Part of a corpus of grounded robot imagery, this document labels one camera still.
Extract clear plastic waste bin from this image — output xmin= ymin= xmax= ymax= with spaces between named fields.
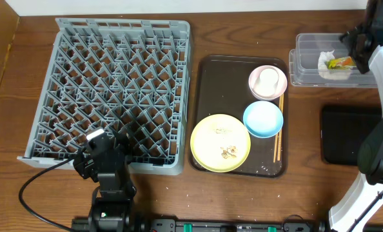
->
xmin=289 ymin=33 xmax=377 ymax=88

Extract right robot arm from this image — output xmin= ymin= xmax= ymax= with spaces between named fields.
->
xmin=328 ymin=0 xmax=383 ymax=231

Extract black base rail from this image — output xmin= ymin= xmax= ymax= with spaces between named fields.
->
xmin=70 ymin=218 xmax=331 ymax=232

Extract wooden chopstick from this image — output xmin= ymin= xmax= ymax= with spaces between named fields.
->
xmin=273 ymin=96 xmax=282 ymax=163
xmin=276 ymin=94 xmax=284 ymax=161

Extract light blue bowl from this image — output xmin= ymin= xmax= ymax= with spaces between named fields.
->
xmin=242 ymin=101 xmax=284 ymax=139

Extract yellow green snack wrapper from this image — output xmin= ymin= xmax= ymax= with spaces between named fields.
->
xmin=325 ymin=57 xmax=356 ymax=70

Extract food scraps on plate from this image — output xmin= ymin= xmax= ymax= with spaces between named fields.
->
xmin=221 ymin=146 xmax=238 ymax=159

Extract crumpled white tissue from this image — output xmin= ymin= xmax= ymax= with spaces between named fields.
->
xmin=317 ymin=50 xmax=352 ymax=81

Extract dark brown serving tray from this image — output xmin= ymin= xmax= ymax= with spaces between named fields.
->
xmin=193 ymin=55 xmax=289 ymax=179

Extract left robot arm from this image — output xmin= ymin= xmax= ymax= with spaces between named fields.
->
xmin=72 ymin=128 xmax=137 ymax=231

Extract white cup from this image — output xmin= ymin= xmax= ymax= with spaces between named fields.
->
xmin=253 ymin=68 xmax=279 ymax=97

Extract yellow plate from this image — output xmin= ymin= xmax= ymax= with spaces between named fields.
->
xmin=190 ymin=114 xmax=251 ymax=173

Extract pink bowl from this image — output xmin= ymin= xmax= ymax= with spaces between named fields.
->
xmin=248 ymin=65 xmax=288 ymax=101

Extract grey plastic dishwasher rack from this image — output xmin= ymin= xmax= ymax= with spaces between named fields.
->
xmin=20 ymin=18 xmax=192 ymax=175

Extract black waste bin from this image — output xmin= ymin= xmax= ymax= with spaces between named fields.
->
xmin=320 ymin=105 xmax=382 ymax=166

